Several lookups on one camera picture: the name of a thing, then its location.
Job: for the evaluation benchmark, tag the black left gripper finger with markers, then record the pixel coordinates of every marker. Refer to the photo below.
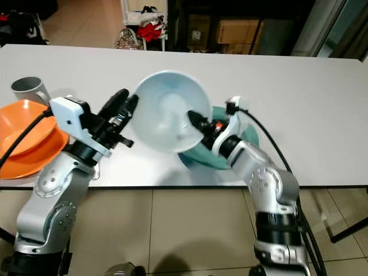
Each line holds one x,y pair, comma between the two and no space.
129,112
115,102

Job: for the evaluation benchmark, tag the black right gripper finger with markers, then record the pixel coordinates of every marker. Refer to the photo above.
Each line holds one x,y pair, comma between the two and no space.
198,122

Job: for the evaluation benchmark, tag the teal round plate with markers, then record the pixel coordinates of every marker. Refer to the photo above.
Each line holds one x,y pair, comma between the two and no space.
244,138

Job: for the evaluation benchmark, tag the pale blue bowl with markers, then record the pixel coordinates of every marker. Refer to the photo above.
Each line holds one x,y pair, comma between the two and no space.
167,109

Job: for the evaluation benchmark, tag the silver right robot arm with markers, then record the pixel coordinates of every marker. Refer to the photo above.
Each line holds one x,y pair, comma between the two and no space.
270,184

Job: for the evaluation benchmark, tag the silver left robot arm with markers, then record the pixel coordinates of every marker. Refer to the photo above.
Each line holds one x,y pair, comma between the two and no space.
49,201

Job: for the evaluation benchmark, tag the red cloth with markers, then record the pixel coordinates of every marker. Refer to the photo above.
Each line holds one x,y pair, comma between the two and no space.
149,31

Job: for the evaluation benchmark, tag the orange plate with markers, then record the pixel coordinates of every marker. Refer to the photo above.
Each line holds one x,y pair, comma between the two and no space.
34,164

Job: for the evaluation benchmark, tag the orange bowl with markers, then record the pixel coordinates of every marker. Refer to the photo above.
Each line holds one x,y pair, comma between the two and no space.
23,123

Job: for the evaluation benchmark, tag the grey mug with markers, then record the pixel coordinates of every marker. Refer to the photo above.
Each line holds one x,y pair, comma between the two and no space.
29,87

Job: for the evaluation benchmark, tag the white clothes rack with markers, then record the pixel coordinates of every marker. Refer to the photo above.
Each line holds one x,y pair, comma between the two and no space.
135,11

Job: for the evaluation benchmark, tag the plain tan cardboard box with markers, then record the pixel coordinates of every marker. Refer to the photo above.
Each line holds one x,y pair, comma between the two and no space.
238,31

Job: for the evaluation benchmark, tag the dark clothes pile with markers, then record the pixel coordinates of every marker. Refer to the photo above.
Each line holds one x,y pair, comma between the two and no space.
23,27

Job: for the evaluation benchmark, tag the grey robot foot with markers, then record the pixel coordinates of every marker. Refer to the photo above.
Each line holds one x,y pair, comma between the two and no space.
121,269

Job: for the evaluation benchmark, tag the black table leg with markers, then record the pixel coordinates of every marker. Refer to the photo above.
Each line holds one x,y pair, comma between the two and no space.
351,230
7,236

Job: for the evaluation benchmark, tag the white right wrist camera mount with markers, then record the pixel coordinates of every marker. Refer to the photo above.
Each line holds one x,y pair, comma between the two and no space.
231,126

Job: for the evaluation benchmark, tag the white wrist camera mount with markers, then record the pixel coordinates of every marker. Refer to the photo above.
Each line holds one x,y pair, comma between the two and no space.
231,126
72,118

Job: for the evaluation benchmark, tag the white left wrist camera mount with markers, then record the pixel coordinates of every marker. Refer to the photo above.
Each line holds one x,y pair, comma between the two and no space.
72,118

